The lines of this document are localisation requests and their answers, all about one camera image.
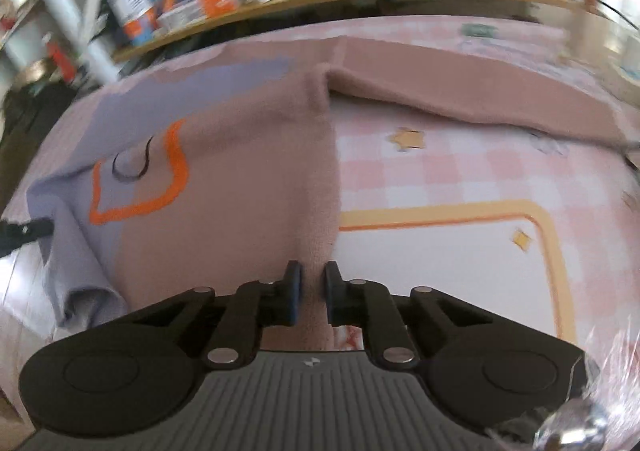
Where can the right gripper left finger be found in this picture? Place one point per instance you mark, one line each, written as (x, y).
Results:
(242, 317)

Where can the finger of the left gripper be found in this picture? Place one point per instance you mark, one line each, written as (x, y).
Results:
(15, 235)

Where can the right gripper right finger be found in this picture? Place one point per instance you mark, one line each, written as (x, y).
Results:
(370, 306)

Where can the pink and purple knit sweater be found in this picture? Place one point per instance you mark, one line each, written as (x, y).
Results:
(495, 182)

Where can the brass bowl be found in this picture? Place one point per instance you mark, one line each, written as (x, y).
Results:
(40, 70)

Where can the red tassel ornament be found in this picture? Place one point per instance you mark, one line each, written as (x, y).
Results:
(58, 55)

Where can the pink cartoon checkered table mat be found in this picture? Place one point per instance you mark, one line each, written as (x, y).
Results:
(483, 382)

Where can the white and orange Obrite box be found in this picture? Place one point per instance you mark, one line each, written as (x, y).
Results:
(137, 18)

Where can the green eraser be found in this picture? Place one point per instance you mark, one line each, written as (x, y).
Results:
(479, 30)

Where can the orange toothpaste box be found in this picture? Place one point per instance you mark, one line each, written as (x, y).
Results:
(191, 11)

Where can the white shelf post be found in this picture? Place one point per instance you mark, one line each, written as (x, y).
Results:
(68, 17)

